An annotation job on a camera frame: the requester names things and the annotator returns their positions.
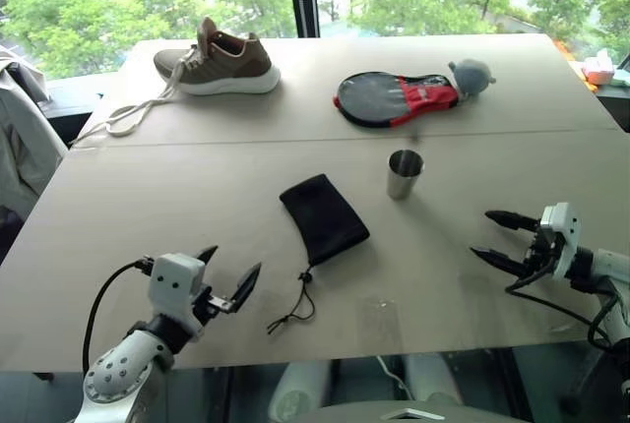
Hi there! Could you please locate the brown sneaker with white sole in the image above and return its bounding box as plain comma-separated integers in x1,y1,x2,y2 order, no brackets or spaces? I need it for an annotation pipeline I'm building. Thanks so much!
72,16,283,145

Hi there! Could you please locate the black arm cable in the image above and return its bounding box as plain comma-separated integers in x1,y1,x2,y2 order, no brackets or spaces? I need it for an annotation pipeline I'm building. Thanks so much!
82,255,155,373
505,260,619,351

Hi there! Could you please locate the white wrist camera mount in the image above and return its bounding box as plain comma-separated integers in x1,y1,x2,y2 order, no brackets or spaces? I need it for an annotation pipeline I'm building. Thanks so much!
538,202,581,282
149,253,207,335

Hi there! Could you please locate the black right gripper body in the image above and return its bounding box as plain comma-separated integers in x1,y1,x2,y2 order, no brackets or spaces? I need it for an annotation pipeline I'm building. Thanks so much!
520,228,563,277

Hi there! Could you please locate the stainless steel cup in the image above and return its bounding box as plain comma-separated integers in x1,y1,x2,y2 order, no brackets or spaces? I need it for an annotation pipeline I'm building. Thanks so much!
386,149,425,201

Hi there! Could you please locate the orange and white box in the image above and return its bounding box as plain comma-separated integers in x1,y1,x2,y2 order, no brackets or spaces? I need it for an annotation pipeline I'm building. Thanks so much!
581,47,617,87

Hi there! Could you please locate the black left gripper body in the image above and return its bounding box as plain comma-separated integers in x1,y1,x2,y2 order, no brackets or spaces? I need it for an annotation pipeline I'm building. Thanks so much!
193,280,234,329

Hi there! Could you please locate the black drawstring pouch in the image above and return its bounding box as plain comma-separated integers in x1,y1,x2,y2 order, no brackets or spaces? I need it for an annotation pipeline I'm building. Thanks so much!
267,173,371,335

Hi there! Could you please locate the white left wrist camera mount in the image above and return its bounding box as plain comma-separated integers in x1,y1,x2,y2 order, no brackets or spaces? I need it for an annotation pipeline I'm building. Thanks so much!
149,253,207,335

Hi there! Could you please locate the grey plush toy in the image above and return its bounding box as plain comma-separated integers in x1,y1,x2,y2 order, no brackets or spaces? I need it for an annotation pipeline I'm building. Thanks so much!
447,58,497,100

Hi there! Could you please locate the black and red paddle cover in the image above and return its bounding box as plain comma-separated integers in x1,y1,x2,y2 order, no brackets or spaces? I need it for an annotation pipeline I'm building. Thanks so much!
332,72,465,129

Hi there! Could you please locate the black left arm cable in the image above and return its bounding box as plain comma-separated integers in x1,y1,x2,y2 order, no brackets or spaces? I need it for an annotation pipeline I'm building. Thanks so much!
82,255,155,373

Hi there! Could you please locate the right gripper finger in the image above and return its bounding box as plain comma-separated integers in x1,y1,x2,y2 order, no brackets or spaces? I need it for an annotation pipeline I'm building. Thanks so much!
484,210,541,234
469,245,532,277

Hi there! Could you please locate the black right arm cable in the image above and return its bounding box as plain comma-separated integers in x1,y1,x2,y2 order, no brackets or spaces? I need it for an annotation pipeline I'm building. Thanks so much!
505,260,619,351

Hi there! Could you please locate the white rounded robot leg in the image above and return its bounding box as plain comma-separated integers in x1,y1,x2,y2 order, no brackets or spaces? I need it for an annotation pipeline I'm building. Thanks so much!
269,359,333,422
403,352,465,407

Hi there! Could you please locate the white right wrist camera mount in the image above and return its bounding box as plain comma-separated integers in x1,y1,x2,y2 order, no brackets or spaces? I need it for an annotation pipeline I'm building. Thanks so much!
538,202,581,282

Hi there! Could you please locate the thin white cable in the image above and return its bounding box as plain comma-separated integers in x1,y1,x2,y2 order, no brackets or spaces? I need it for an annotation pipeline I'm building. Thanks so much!
375,355,415,400

